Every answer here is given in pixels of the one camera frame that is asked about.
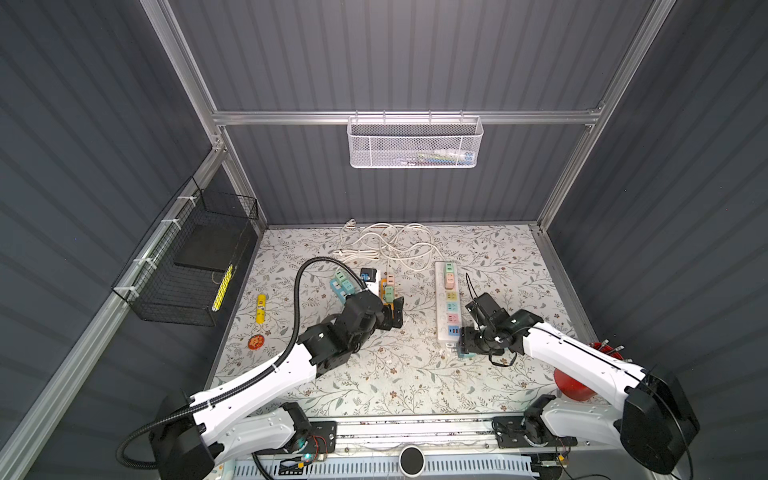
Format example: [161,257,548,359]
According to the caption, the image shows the blue power strip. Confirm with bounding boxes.
[329,278,348,304]

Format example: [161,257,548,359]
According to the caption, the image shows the green plug adapter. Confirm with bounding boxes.
[384,285,395,304]
[334,270,349,285]

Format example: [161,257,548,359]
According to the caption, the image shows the white power strip pastel sockets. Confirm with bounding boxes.
[434,261,462,350]

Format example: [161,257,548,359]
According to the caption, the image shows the orange power strip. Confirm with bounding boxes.
[379,275,394,310]

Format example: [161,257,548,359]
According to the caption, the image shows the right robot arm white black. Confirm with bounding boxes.
[459,293,700,475]

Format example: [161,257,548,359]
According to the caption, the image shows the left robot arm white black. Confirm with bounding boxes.
[115,257,404,479]

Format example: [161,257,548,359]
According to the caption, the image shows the red round badge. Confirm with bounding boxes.
[247,334,265,350]

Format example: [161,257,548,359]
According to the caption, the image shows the floral table mat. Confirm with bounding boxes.
[211,225,574,417]

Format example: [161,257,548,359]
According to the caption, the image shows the yellow tube on mat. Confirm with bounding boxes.
[255,294,267,325]

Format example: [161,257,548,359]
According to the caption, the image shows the red pen cup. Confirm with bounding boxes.
[553,342,624,402]

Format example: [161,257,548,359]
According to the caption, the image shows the yellow marker in basket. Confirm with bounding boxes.
[211,264,235,312]

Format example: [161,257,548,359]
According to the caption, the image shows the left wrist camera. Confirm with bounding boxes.
[359,267,381,296]

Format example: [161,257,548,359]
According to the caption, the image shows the white tangled power cable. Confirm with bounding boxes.
[331,218,445,277]

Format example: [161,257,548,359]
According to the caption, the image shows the black wire basket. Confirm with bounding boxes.
[113,181,259,327]

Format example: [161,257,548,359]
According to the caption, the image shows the white wire basket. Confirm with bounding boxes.
[346,114,484,169]

